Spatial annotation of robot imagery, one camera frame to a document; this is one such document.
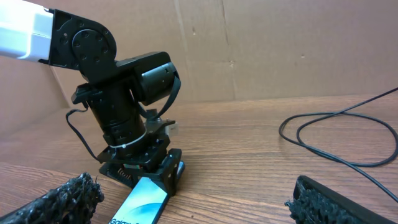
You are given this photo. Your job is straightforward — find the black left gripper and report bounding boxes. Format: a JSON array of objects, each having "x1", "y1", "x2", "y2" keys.
[{"x1": 86, "y1": 93, "x2": 182, "y2": 197}]

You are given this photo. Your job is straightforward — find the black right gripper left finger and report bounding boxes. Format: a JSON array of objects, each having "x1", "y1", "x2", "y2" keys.
[{"x1": 1, "y1": 172, "x2": 104, "y2": 224}]

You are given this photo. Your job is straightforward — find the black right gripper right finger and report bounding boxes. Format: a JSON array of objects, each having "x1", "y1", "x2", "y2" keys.
[{"x1": 285, "y1": 175, "x2": 395, "y2": 224}]

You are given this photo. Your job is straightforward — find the smartphone with lit screen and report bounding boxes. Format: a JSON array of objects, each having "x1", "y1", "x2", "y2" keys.
[{"x1": 109, "y1": 177, "x2": 170, "y2": 224}]

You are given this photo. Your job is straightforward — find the black charger cable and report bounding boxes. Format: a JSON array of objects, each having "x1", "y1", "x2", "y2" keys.
[{"x1": 278, "y1": 86, "x2": 398, "y2": 203}]

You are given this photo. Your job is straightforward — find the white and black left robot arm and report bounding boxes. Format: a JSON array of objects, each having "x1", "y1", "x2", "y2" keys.
[{"x1": 1, "y1": 1, "x2": 182, "y2": 196}]

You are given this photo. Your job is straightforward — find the brown cardboard backdrop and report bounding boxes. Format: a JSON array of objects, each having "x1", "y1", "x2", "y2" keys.
[{"x1": 0, "y1": 0, "x2": 398, "y2": 138}]

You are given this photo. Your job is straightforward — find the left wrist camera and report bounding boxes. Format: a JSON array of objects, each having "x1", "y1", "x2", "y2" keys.
[{"x1": 165, "y1": 123, "x2": 179, "y2": 138}]

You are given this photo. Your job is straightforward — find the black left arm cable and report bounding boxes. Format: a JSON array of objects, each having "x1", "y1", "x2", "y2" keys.
[{"x1": 65, "y1": 107, "x2": 102, "y2": 162}]

